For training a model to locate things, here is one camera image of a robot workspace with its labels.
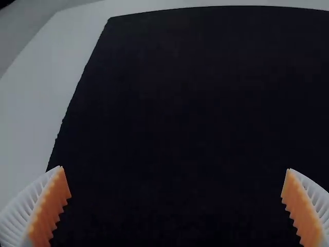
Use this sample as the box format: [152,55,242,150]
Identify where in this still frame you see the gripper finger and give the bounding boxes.
[280,168,329,247]
[0,165,72,247]

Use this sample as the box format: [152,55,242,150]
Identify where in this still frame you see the black mat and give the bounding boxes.
[45,5,329,247]

